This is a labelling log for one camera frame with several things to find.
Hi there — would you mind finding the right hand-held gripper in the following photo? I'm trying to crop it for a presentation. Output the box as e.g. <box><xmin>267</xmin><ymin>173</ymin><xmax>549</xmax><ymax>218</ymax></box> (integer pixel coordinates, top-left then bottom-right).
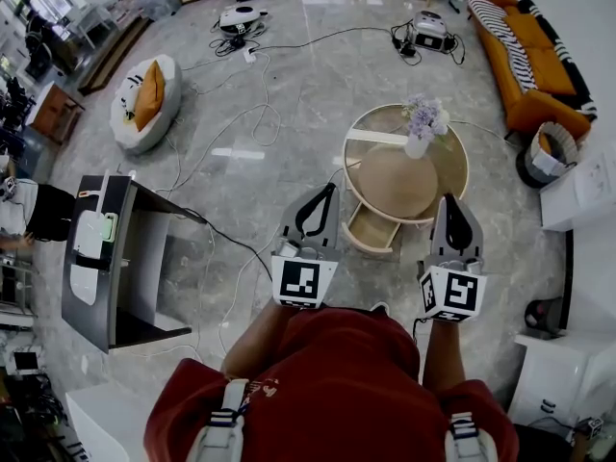
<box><xmin>417</xmin><ymin>193</ymin><xmax>488</xmax><ymax>324</ymax></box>

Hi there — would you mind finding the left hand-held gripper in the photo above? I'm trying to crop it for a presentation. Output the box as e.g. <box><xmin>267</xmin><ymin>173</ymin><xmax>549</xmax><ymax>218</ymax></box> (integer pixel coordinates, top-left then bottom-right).
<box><xmin>270</xmin><ymin>183</ymin><xmax>341</xmax><ymax>310</ymax></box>

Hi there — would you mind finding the person's right forearm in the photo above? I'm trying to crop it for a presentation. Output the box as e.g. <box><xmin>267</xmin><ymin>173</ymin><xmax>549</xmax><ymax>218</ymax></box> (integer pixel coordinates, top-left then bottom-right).
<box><xmin>422</xmin><ymin>320</ymin><xmax>467</xmax><ymax>395</ymax></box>

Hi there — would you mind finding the person's left forearm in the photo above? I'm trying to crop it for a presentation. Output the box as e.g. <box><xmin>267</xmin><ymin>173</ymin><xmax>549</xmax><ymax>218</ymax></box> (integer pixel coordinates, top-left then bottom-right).
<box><xmin>220</xmin><ymin>300</ymin><xmax>299</xmax><ymax>379</ymax></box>

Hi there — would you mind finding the round glass coffee table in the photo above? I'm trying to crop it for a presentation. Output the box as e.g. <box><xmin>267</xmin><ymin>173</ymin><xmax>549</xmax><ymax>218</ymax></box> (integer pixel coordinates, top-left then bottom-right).
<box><xmin>342</xmin><ymin>103</ymin><xmax>471</xmax><ymax>228</ymax></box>

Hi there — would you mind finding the white vase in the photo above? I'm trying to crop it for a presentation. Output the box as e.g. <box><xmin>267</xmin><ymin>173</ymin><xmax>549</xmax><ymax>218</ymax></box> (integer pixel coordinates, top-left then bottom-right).
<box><xmin>403</xmin><ymin>132</ymin><xmax>430</xmax><ymax>161</ymax></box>

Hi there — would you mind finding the small dark bin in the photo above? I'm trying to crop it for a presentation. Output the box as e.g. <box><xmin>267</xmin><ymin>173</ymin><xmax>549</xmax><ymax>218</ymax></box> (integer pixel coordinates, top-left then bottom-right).
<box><xmin>524</xmin><ymin>297</ymin><xmax>564</xmax><ymax>339</ymax></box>

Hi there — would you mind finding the grey woven basket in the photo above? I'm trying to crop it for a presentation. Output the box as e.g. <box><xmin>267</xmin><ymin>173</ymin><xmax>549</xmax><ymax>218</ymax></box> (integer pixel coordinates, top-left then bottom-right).
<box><xmin>515</xmin><ymin>121</ymin><xmax>578</xmax><ymax>190</ymax></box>

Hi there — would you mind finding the plain white box cabinet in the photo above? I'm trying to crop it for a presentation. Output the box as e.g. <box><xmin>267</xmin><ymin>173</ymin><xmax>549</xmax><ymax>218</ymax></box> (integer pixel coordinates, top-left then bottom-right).
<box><xmin>538</xmin><ymin>151</ymin><xmax>616</xmax><ymax>233</ymax></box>

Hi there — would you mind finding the purple flower bouquet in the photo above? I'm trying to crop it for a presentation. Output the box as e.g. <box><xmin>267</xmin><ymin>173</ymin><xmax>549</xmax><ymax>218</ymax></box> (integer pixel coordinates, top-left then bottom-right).
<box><xmin>401</xmin><ymin>93</ymin><xmax>451</xmax><ymax>142</ymax></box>

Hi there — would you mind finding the person's red shirt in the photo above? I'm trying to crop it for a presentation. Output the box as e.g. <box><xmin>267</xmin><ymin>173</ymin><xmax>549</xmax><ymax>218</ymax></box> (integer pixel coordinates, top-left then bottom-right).
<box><xmin>142</xmin><ymin>305</ymin><xmax>519</xmax><ymax>462</ymax></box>

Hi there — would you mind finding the white bean bag chair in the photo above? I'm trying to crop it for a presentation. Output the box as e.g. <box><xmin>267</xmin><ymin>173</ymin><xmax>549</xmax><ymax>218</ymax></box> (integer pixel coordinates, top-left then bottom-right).
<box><xmin>109</xmin><ymin>54</ymin><xmax>183</xmax><ymax>156</ymax></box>

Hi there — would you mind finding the black desk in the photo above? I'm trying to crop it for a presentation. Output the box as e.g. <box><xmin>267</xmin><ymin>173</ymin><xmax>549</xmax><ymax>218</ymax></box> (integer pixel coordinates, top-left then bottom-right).
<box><xmin>61</xmin><ymin>174</ymin><xmax>208</xmax><ymax>354</ymax></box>

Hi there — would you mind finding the orange sofa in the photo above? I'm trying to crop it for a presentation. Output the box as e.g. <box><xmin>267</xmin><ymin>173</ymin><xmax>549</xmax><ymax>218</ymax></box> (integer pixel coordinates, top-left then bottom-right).
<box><xmin>467</xmin><ymin>0</ymin><xmax>598</xmax><ymax>139</ymax></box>

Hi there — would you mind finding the orange pillow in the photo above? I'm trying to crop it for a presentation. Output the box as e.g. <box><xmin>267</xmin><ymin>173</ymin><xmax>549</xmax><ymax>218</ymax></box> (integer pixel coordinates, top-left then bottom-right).
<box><xmin>133</xmin><ymin>60</ymin><xmax>167</xmax><ymax>132</ymax></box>

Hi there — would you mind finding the white black striped throw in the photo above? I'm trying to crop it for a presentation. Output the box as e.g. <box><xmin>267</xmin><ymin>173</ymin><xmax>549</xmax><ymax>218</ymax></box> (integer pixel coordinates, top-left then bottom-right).
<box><xmin>469</xmin><ymin>0</ymin><xmax>538</xmax><ymax>93</ymax></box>

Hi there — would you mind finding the black striped blanket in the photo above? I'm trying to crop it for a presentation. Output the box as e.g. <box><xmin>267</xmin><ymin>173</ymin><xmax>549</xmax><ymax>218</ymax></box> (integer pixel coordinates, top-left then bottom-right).
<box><xmin>517</xmin><ymin>0</ymin><xmax>599</xmax><ymax>117</ymax></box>

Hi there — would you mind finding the grey boxy floor device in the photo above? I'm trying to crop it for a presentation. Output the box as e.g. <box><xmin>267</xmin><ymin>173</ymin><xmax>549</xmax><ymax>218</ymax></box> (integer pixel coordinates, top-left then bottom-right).
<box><xmin>412</xmin><ymin>11</ymin><xmax>449</xmax><ymax>52</ymax></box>

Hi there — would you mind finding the white round floor device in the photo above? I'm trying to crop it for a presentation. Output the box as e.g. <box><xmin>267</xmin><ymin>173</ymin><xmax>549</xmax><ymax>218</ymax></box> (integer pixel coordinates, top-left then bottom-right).
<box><xmin>218</xmin><ymin>6</ymin><xmax>269</xmax><ymax>36</ymax></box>

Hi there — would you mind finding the white printed pillow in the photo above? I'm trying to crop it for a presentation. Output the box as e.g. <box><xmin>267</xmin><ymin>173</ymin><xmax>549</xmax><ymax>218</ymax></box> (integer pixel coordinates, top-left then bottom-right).
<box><xmin>119</xmin><ymin>75</ymin><xmax>143</xmax><ymax>124</ymax></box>

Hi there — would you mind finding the long white board device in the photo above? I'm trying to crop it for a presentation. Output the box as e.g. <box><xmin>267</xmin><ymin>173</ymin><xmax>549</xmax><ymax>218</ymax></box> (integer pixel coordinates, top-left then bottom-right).
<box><xmin>69</xmin><ymin>209</ymin><xmax>105</xmax><ymax>306</ymax></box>

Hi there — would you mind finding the wooden floor platform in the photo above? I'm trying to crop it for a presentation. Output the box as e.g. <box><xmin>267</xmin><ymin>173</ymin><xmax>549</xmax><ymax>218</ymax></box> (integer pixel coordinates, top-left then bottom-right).
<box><xmin>76</xmin><ymin>14</ymin><xmax>153</xmax><ymax>95</ymax></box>

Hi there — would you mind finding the small wooden side table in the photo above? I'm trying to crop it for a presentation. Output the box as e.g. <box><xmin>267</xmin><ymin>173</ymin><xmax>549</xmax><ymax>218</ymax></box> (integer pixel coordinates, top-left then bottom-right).
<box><xmin>28</xmin><ymin>83</ymin><xmax>86</xmax><ymax>144</ymax></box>

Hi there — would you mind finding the low white cabinet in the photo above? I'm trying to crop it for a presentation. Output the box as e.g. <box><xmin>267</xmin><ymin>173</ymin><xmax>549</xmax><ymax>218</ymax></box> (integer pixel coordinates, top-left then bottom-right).
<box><xmin>64</xmin><ymin>382</ymin><xmax>160</xmax><ymax>462</ymax></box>

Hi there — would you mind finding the small monitor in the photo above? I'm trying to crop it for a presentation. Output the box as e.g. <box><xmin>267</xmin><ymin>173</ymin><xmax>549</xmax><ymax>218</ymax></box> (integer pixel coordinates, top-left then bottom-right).
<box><xmin>13</xmin><ymin>351</ymin><xmax>39</xmax><ymax>373</ymax></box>

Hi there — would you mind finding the black floor cable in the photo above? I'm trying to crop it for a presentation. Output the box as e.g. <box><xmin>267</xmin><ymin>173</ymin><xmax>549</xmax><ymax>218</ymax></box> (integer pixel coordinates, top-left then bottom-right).
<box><xmin>185</xmin><ymin>208</ymin><xmax>274</xmax><ymax>281</ymax></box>

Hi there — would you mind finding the white floor cable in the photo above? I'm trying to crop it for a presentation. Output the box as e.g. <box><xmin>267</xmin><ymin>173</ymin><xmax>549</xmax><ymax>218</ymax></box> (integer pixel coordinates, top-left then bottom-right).
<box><xmin>158</xmin><ymin>50</ymin><xmax>347</xmax><ymax>360</ymax></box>

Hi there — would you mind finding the white cabinet with black handles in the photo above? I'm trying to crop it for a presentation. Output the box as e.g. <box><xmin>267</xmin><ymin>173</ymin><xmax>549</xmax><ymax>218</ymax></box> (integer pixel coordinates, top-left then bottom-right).
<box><xmin>507</xmin><ymin>332</ymin><xmax>616</xmax><ymax>427</ymax></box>

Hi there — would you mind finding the person's right grey shoulder strap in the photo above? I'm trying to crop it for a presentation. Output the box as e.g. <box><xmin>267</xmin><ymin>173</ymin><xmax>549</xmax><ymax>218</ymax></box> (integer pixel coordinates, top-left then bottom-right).
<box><xmin>445</xmin><ymin>411</ymin><xmax>497</xmax><ymax>462</ymax></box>

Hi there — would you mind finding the person's grey shoulder strap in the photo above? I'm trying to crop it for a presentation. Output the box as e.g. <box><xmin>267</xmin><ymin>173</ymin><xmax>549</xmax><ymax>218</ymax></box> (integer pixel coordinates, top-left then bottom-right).
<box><xmin>445</xmin><ymin>411</ymin><xmax>497</xmax><ymax>462</ymax></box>
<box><xmin>185</xmin><ymin>377</ymin><xmax>251</xmax><ymax>462</ymax></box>

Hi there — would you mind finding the person's left grey shoulder strap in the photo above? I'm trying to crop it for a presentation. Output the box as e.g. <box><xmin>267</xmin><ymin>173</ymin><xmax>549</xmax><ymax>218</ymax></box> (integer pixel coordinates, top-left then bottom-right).
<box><xmin>185</xmin><ymin>377</ymin><xmax>251</xmax><ymax>462</ymax></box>

